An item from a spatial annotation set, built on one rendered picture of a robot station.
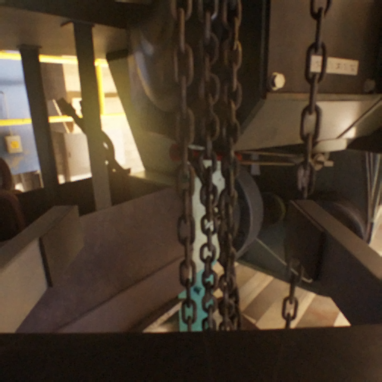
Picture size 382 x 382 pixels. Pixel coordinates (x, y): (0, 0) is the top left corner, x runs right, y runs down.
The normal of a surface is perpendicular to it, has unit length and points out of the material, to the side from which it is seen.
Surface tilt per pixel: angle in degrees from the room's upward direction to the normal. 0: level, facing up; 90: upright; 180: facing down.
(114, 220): 90
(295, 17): 90
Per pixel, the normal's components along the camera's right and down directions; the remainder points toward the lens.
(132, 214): 0.75, 0.18
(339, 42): 0.49, 0.25
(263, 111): 0.37, 0.85
